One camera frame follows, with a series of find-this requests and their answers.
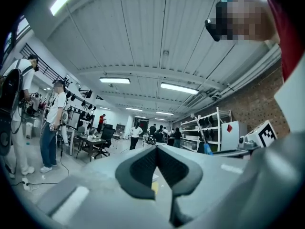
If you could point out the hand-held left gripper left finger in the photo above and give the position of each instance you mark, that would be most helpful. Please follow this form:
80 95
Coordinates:
137 175

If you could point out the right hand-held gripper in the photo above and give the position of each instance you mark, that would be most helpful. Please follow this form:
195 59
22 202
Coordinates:
262 135

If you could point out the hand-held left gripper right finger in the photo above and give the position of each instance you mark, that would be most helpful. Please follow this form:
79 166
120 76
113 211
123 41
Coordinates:
181 173

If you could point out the white cabinet with red diamond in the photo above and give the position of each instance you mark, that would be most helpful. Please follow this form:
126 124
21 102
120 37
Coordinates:
232 135

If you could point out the blue broom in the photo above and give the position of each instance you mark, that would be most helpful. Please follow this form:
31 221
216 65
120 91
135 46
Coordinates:
206 148

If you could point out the white metal shelf rack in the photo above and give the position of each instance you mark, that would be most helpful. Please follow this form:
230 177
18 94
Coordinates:
190 128

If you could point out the black office chair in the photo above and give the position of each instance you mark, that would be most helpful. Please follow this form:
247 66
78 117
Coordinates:
106 135

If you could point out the dark work table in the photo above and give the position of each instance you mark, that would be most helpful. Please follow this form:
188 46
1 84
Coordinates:
91 139

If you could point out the person's red shirt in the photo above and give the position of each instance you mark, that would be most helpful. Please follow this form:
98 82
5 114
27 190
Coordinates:
288 32

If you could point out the white power strip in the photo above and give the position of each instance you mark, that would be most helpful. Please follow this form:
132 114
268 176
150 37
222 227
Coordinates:
26 184

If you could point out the person's head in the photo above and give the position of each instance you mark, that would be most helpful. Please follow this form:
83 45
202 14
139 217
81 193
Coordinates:
247 15

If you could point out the black backpack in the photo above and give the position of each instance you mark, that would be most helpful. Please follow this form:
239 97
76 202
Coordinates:
10 89

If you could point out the black head-worn camera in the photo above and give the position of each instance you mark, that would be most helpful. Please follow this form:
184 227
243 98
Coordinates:
212 28

